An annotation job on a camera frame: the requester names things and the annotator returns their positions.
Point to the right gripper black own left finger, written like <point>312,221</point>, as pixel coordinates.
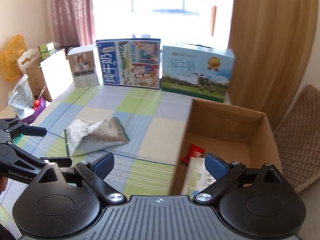
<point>62,203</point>

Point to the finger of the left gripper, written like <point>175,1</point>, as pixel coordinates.
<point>14,127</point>
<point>15,159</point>

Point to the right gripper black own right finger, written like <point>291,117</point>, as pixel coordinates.
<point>253,202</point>

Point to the purple box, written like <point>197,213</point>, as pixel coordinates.
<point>32,117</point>

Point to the red lollipop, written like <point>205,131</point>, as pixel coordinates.
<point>37,101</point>

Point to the clear printed plastic bag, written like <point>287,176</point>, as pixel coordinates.
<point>21,99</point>

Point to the silver foil bag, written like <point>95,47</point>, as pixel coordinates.
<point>84,137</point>

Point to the white board panel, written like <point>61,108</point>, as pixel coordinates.
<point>56,73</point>

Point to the green white flat box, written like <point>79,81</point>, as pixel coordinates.
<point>197,178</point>

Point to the yellow plastic bag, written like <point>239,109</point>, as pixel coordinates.
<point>9,55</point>

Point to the brown cardboard box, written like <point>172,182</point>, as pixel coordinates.
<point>232,133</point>

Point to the beige quilted chair cushion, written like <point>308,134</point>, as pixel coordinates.
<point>297,140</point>

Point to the red snack packet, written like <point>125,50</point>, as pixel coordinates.
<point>194,152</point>

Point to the white humidifier product box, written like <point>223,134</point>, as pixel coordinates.
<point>82,64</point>

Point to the blue cartoon milk carton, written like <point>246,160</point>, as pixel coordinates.
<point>131,62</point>

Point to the pink curtain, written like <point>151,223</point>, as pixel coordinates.
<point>73,22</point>

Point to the green pasture milk carton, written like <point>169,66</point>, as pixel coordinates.
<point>197,71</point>

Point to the brown curtain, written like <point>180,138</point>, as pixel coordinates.
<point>272,41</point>

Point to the brown box with white handle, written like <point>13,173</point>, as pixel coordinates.
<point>30,63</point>

